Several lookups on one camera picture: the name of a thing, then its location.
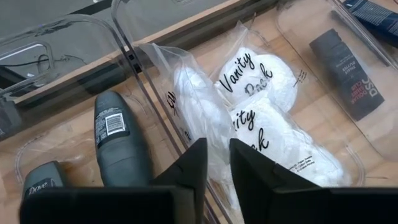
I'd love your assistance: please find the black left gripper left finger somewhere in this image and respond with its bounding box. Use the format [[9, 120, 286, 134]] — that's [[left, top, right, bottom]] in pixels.
[[19, 138, 208, 224]]

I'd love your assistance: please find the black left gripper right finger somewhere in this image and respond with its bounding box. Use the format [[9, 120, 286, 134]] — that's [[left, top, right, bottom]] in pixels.
[[229, 138, 398, 224]]

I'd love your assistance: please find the grey deodorant stick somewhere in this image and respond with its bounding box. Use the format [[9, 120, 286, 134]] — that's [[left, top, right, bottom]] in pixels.
[[93, 90, 154, 188]]

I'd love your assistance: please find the black deodorant stick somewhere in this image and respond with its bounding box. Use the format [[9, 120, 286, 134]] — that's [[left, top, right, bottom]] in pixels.
[[22, 160, 70, 202]]

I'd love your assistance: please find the cotton balls bag with writing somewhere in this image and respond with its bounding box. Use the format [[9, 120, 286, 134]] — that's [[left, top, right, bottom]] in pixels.
[[211, 21, 308, 113]]

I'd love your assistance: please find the dark blue tube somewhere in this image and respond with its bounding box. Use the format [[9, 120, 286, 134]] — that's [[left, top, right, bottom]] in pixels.
[[341, 0, 398, 48], [308, 28, 386, 122]]

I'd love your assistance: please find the clear plastic bin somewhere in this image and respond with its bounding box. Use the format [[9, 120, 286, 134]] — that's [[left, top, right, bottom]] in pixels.
[[111, 0, 366, 224], [0, 14, 224, 224], [275, 0, 398, 164]]

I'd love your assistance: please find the long black floor cable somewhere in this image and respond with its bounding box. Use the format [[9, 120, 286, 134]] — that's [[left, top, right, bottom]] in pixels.
[[0, 53, 88, 68]]

